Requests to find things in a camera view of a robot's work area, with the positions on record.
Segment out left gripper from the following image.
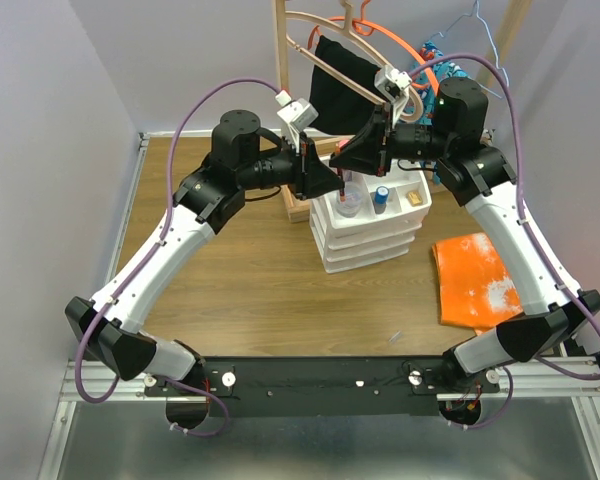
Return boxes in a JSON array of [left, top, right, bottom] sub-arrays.
[[238, 130, 346, 200]]

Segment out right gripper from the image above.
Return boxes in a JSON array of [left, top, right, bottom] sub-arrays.
[[329, 103, 452, 177]]

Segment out blue cap clear tube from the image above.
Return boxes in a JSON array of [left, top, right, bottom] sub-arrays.
[[373, 186, 389, 215]]

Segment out red pen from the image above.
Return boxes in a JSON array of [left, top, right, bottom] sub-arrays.
[[336, 168, 346, 204]]

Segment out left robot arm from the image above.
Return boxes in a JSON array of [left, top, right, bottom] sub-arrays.
[[65, 101, 343, 395]]

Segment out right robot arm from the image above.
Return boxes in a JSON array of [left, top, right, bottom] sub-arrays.
[[330, 72, 600, 392]]

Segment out pink lid pencil tube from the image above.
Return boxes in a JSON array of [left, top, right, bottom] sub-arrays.
[[335, 138, 353, 183]]

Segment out wooden clothes rack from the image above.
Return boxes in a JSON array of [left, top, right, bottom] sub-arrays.
[[272, 0, 532, 223]]

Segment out black shorts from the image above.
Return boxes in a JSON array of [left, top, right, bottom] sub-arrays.
[[309, 36, 380, 135]]

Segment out white plastic drawer organizer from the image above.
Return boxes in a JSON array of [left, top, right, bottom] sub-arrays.
[[309, 166, 431, 273]]

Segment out small yellow eraser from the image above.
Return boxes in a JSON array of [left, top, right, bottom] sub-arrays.
[[406, 190, 423, 206]]

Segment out blue fish print garment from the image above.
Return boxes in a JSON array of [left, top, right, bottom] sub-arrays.
[[416, 41, 469, 125]]

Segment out orange plastic hanger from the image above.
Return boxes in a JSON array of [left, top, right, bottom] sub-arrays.
[[311, 1, 440, 98]]

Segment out beige wooden hanger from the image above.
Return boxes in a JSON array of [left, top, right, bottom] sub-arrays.
[[274, 1, 425, 134]]

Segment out orange white tie-dye cloth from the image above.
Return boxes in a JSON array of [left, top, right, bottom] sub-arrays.
[[432, 233, 523, 335]]

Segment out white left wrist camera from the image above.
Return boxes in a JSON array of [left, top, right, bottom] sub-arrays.
[[275, 90, 318, 147]]

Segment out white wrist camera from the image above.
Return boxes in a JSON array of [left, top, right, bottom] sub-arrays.
[[275, 90, 318, 147], [374, 65, 412, 113]]

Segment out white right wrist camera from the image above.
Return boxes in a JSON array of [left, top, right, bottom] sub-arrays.
[[374, 65, 412, 113]]

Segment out blue wire hanger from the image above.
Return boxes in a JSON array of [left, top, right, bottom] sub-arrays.
[[425, 1, 511, 87]]

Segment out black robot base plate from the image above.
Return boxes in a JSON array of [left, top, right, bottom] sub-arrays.
[[144, 355, 508, 427]]

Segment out aluminium frame rails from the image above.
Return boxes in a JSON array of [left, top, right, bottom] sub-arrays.
[[37, 130, 600, 480]]

